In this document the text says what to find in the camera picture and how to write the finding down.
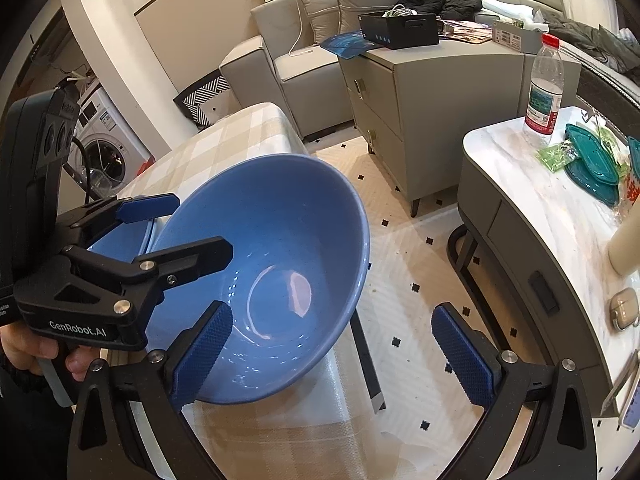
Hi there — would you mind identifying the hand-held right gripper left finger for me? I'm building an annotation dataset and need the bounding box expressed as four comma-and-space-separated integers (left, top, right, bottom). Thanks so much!
67, 300, 235, 480

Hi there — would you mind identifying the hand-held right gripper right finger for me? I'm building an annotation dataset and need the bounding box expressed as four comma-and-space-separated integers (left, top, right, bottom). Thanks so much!
431, 302, 598, 480

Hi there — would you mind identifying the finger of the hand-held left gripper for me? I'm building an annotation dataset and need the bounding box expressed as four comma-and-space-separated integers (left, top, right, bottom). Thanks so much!
55, 193, 181, 247
62, 236, 235, 305

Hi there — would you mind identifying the blue bowl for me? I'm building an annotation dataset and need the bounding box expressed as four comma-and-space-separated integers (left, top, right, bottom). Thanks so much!
145, 154, 372, 406
87, 217, 156, 265

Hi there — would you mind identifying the person's left hand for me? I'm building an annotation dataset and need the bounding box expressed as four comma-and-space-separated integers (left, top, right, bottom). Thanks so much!
0, 321, 96, 384

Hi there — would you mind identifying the white washing machine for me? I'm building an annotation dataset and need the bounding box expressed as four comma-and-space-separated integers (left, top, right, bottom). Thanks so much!
70, 77, 156, 196

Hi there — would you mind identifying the beige checked tablecloth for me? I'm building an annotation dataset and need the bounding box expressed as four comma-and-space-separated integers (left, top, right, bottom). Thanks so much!
100, 102, 401, 480

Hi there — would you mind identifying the beige earbud case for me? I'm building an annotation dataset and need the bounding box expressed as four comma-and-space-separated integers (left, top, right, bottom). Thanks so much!
606, 294, 640, 332

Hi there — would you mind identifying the smartphone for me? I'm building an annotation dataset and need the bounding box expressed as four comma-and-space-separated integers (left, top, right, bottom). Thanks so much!
618, 385, 640, 431

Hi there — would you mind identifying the cream cup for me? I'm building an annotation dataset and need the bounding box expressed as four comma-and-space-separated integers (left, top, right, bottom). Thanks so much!
607, 220, 640, 276

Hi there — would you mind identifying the beige sofa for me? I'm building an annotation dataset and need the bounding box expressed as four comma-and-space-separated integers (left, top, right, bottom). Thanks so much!
219, 0, 640, 143

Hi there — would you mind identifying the teal plastic lid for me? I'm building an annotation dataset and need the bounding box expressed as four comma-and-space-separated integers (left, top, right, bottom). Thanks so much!
565, 124, 623, 188
567, 157, 621, 206

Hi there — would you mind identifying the green snack packet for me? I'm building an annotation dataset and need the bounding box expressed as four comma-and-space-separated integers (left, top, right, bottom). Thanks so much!
536, 142, 576, 168

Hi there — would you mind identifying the beige side cabinet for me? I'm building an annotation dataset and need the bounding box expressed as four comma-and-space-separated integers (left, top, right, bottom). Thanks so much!
337, 35, 581, 218

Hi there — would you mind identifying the blue booklet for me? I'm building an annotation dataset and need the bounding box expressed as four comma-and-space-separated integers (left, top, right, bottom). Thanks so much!
320, 31, 381, 57

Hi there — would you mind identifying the clear water bottle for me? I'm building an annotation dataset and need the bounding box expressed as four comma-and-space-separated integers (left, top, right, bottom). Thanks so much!
522, 33, 566, 147

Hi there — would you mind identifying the black storage box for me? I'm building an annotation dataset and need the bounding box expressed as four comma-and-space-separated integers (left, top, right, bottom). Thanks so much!
359, 10, 441, 51

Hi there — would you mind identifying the magazine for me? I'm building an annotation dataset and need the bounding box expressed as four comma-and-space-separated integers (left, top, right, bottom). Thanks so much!
440, 19, 493, 43

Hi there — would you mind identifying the white cardboard box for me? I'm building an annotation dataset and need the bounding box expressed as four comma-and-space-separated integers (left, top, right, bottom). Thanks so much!
492, 16, 547, 54

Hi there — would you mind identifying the grey clothing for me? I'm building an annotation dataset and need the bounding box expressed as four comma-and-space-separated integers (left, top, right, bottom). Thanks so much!
542, 7, 640, 76

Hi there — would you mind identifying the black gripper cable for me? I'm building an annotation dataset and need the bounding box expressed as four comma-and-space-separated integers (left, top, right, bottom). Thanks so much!
72, 135, 98, 206

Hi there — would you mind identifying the white charging cable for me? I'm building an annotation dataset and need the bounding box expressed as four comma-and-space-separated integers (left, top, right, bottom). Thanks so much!
289, 0, 323, 58

